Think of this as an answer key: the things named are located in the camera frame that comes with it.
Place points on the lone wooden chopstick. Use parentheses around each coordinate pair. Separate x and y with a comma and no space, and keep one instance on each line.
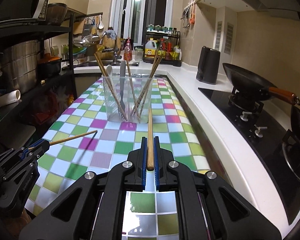
(71,138)

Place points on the white ceramic spoon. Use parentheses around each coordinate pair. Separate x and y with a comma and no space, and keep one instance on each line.
(109,70)

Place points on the black metal shelf rack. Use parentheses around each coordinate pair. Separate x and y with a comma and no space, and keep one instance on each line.
(22,112)

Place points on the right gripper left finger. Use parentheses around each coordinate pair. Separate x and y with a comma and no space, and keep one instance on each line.
(136,177)

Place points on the large steel stock pot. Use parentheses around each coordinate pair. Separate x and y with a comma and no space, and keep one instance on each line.
(19,64)

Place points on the hanging white ladle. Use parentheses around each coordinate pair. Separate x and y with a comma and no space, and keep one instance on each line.
(100,23)

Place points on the black gas stove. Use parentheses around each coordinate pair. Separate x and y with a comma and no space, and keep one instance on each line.
(265,136)

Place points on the red dish soap bottle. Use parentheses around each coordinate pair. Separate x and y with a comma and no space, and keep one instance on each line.
(128,50)

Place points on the black spice rack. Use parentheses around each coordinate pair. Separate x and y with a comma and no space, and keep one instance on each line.
(168,40)

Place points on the white paper roll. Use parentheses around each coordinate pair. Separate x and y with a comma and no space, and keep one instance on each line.
(10,98)

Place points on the hanging kitchen tools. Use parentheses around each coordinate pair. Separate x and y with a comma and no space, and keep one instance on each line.
(188,15)

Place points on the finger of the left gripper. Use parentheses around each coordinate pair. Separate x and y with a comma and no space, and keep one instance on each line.
(39,145)
(25,156)

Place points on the checkered plastic tablecloth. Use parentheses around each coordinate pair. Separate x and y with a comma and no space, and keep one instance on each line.
(148,215)

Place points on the black electric kettle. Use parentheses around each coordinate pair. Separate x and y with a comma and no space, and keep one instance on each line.
(208,65)

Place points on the chrome sink faucet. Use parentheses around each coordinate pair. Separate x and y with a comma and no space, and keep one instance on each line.
(109,48)

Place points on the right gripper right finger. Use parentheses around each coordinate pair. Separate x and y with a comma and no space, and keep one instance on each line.
(164,178)

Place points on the fork with grey handle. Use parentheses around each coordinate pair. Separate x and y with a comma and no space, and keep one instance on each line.
(122,87)

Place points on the clear plastic utensil holder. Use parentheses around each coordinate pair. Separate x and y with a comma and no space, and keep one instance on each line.
(133,86)

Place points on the yellow cooking oil jug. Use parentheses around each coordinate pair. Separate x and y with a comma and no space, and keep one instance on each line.
(150,50)

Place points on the black wok wooden handle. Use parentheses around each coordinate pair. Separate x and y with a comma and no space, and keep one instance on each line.
(255,86)

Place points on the wooden chopstick under spoon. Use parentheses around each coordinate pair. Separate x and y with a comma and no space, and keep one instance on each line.
(105,75)

